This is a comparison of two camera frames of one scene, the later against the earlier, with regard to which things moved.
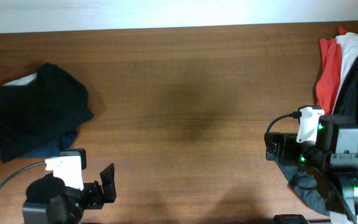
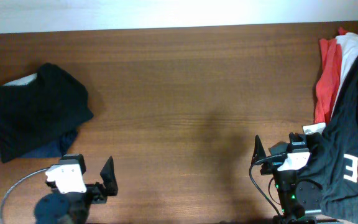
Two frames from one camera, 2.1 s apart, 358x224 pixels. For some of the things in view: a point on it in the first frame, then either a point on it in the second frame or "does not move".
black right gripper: (286, 141) → (270, 165)
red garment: (328, 84) does not move
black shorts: (27, 117) does not move
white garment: (351, 43) does not move
